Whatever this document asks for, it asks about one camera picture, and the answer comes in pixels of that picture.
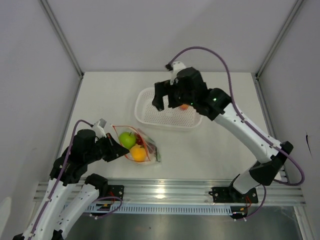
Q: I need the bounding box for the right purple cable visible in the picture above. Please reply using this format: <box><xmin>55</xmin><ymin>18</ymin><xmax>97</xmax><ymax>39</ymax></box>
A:
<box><xmin>168</xmin><ymin>46</ymin><xmax>306</xmax><ymax>221</ymax></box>

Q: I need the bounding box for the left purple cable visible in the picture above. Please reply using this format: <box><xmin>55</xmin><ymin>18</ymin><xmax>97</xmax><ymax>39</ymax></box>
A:
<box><xmin>24</xmin><ymin>119</ymin><xmax>95</xmax><ymax>240</ymax></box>

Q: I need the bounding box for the green apple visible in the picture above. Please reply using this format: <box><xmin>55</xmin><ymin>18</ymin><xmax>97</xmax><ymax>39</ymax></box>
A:
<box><xmin>118</xmin><ymin>131</ymin><xmax>136</xmax><ymax>149</ymax></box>

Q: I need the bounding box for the left aluminium frame post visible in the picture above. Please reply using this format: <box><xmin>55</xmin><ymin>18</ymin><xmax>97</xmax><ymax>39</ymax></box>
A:
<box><xmin>38</xmin><ymin>0</ymin><xmax>84</xmax><ymax>78</ymax></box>

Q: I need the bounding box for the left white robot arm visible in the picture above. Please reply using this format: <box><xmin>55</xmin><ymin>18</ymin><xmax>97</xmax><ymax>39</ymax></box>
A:
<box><xmin>14</xmin><ymin>129</ymin><xmax>129</xmax><ymax>240</ymax></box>

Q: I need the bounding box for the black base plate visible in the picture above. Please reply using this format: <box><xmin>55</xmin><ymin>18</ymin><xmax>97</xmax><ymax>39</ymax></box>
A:
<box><xmin>106</xmin><ymin>185</ymin><xmax>125</xmax><ymax>201</ymax></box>
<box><xmin>208</xmin><ymin>186</ymin><xmax>259</xmax><ymax>204</ymax></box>

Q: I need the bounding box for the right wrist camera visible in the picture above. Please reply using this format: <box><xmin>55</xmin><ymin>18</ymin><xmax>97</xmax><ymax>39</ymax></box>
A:
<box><xmin>165</xmin><ymin>61</ymin><xmax>187</xmax><ymax>85</ymax></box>

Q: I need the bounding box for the green leafy vegetable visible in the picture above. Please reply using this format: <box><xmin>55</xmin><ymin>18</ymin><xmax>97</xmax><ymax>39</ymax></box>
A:
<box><xmin>146</xmin><ymin>137</ymin><xmax>162</xmax><ymax>163</ymax></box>

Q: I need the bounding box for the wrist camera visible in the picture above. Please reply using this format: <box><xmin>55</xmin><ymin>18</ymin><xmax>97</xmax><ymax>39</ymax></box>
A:
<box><xmin>91</xmin><ymin>118</ymin><xmax>107</xmax><ymax>139</ymax></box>
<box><xmin>165</xmin><ymin>61</ymin><xmax>187</xmax><ymax>85</ymax></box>

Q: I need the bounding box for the clear orange zip top bag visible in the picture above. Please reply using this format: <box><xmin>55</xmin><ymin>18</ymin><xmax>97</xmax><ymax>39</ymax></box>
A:
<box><xmin>112</xmin><ymin>125</ymin><xmax>162</xmax><ymax>165</ymax></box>

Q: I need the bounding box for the red grape bunch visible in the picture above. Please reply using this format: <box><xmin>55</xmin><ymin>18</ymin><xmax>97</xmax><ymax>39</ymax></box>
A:
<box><xmin>135</xmin><ymin>133</ymin><xmax>152</xmax><ymax>151</ymax></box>

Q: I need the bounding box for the slotted cable duct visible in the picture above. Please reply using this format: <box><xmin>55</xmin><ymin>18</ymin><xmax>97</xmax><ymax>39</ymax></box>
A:
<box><xmin>84</xmin><ymin>203</ymin><xmax>233</xmax><ymax>216</ymax></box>

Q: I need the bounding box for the purple cable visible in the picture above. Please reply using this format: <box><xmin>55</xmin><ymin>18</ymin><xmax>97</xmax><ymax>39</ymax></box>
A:
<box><xmin>168</xmin><ymin>46</ymin><xmax>306</xmax><ymax>221</ymax></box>
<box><xmin>24</xmin><ymin>119</ymin><xmax>95</xmax><ymax>240</ymax></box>

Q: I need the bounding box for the right aluminium frame post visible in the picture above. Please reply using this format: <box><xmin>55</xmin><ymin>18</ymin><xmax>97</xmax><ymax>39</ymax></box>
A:
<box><xmin>255</xmin><ymin>0</ymin><xmax>307</xmax><ymax>80</ymax></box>

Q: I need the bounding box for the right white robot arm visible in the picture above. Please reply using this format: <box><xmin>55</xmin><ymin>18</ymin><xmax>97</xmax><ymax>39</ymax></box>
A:
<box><xmin>152</xmin><ymin>67</ymin><xmax>294</xmax><ymax>202</ymax></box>

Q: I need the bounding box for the orange fruit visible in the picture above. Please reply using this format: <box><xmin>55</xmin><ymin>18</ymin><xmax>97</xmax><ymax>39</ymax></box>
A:
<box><xmin>130</xmin><ymin>145</ymin><xmax>147</xmax><ymax>162</ymax></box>

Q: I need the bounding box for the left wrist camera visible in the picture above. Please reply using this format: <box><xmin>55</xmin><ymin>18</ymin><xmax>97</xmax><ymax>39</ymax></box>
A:
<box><xmin>91</xmin><ymin>118</ymin><xmax>107</xmax><ymax>139</ymax></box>

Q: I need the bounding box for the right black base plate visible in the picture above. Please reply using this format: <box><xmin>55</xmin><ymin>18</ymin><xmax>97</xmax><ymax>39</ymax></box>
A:
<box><xmin>208</xmin><ymin>186</ymin><xmax>259</xmax><ymax>204</ymax></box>

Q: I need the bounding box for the aluminium frame post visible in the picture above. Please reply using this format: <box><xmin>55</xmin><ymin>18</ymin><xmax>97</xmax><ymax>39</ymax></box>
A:
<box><xmin>38</xmin><ymin>0</ymin><xmax>84</xmax><ymax>78</ymax></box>
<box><xmin>255</xmin><ymin>0</ymin><xmax>307</xmax><ymax>80</ymax></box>

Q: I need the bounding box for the red peach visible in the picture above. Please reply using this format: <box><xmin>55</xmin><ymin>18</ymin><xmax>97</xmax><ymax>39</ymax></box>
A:
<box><xmin>179</xmin><ymin>104</ymin><xmax>189</xmax><ymax>111</ymax></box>

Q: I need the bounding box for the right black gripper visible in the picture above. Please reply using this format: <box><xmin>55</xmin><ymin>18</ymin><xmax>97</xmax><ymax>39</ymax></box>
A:
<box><xmin>152</xmin><ymin>79</ymin><xmax>196</xmax><ymax>112</ymax></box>

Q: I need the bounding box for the aluminium rail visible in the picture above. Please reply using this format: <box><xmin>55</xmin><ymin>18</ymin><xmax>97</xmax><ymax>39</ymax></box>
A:
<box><xmin>33</xmin><ymin>178</ymin><xmax>307</xmax><ymax>207</ymax></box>

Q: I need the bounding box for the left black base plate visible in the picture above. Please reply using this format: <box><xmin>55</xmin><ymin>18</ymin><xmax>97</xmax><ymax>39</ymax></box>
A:
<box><xmin>106</xmin><ymin>185</ymin><xmax>125</xmax><ymax>201</ymax></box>

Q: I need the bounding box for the white perforated plastic basket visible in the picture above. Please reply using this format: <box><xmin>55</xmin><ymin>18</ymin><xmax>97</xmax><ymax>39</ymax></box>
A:
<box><xmin>134</xmin><ymin>87</ymin><xmax>203</xmax><ymax>132</ymax></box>

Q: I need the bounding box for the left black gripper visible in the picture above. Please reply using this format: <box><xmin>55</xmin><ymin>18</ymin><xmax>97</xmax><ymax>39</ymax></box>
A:
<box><xmin>85</xmin><ymin>132</ymin><xmax>130</xmax><ymax>163</ymax></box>

